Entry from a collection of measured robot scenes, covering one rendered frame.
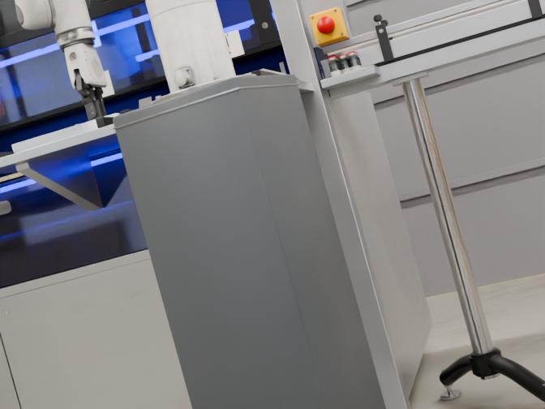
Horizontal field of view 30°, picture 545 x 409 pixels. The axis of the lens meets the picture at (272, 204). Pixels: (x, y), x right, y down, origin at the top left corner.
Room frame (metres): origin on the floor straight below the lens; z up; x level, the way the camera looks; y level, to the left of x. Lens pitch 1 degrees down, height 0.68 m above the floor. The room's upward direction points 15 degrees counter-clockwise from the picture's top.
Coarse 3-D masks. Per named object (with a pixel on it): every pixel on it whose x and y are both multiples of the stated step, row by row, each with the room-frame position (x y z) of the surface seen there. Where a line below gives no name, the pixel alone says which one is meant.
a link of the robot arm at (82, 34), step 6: (72, 30) 2.27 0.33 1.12; (78, 30) 2.27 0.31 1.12; (84, 30) 2.27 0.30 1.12; (90, 30) 2.29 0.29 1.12; (60, 36) 2.28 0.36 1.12; (66, 36) 2.27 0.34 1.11; (72, 36) 2.26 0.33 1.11; (78, 36) 2.27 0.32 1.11; (84, 36) 2.27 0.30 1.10; (90, 36) 2.28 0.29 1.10; (60, 42) 2.28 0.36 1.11; (66, 42) 2.27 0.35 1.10; (72, 42) 2.27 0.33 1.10
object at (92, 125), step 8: (72, 128) 2.24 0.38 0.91; (80, 128) 2.24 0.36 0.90; (88, 128) 2.24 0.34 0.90; (96, 128) 2.23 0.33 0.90; (40, 136) 2.26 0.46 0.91; (48, 136) 2.26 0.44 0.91; (56, 136) 2.25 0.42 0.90; (64, 136) 2.25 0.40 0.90; (16, 144) 2.28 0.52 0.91; (24, 144) 2.27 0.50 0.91; (32, 144) 2.27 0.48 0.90; (40, 144) 2.26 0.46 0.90; (16, 152) 2.28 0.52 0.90
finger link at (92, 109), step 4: (88, 92) 2.27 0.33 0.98; (88, 96) 2.27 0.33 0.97; (84, 100) 2.27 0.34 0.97; (88, 100) 2.27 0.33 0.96; (88, 104) 2.28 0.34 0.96; (92, 104) 2.28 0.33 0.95; (96, 104) 2.28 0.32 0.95; (88, 108) 2.28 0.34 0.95; (92, 108) 2.28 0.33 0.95; (96, 108) 2.28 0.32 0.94; (88, 112) 2.28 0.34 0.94; (92, 112) 2.28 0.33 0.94; (96, 112) 2.28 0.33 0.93; (100, 112) 2.28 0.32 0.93; (88, 116) 2.29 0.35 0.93; (92, 116) 2.28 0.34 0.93; (96, 116) 2.28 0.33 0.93; (100, 116) 2.28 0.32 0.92; (88, 120) 2.29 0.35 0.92
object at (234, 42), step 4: (228, 32) 2.42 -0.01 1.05; (232, 32) 2.42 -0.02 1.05; (236, 32) 2.42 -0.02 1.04; (228, 36) 2.42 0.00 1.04; (232, 36) 2.42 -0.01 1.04; (236, 36) 2.42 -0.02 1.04; (228, 40) 2.42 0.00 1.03; (232, 40) 2.42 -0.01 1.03; (236, 40) 2.42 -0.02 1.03; (240, 40) 2.41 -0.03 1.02; (232, 44) 2.42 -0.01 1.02; (236, 44) 2.42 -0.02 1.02; (240, 44) 2.42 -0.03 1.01; (232, 48) 2.42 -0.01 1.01; (236, 48) 2.42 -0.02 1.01; (240, 48) 2.42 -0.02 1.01; (232, 52) 2.42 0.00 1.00; (236, 52) 2.42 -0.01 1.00; (240, 52) 2.42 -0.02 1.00; (232, 56) 2.42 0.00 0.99; (236, 56) 2.42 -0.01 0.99
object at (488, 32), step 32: (480, 0) 2.42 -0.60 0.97; (512, 0) 2.46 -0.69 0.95; (544, 0) 2.36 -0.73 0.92; (384, 32) 2.44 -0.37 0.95; (416, 32) 2.43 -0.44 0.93; (448, 32) 2.41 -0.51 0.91; (480, 32) 2.40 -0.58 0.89; (512, 32) 2.38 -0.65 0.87; (544, 32) 2.37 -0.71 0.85; (384, 64) 2.45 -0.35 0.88; (416, 64) 2.44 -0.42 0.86; (448, 64) 2.47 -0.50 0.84
